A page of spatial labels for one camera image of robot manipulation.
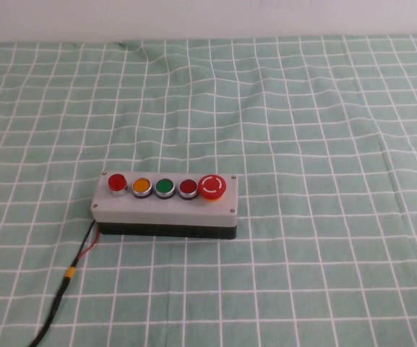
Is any grey black button control box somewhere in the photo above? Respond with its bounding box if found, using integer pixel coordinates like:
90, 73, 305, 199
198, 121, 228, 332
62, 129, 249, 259
90, 169, 239, 241

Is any red mushroom emergency stop button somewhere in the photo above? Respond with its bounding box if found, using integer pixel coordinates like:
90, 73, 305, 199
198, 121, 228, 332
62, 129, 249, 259
197, 173, 227, 202

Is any yellow push button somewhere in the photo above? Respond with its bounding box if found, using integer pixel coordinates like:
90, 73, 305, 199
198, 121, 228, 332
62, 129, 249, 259
132, 177, 153, 200

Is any green push button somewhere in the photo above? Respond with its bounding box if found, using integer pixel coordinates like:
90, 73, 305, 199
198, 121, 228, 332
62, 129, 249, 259
154, 177, 176, 200

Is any dark red push button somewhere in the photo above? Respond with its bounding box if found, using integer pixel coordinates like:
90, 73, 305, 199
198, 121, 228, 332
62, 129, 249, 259
177, 179, 199, 201

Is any red indicator lamp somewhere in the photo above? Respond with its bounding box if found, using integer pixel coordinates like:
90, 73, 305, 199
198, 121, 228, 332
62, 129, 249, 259
107, 173, 129, 198

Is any green white checked tablecloth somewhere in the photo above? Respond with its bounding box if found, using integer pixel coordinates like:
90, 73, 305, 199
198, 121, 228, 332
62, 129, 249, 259
0, 34, 417, 347

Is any black red cable yellow connector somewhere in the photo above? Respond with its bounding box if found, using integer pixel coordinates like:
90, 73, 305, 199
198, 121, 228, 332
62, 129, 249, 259
26, 219, 103, 347

